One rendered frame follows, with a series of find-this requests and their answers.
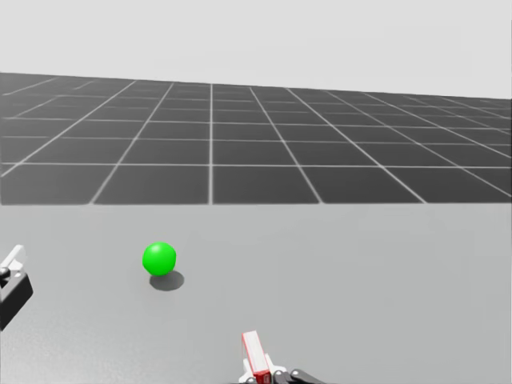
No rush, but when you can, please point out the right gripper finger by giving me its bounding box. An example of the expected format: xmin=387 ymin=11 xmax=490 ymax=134
xmin=263 ymin=352 xmax=326 ymax=384
xmin=238 ymin=358 xmax=258 ymax=384

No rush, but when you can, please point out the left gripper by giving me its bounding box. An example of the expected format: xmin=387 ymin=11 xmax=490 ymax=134
xmin=0 ymin=244 xmax=34 ymax=332

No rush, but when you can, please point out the red and white carton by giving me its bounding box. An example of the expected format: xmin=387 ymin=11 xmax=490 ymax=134
xmin=241 ymin=330 xmax=272 ymax=384

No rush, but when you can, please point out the green ball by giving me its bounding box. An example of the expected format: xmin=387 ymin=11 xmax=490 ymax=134
xmin=142 ymin=241 xmax=178 ymax=278

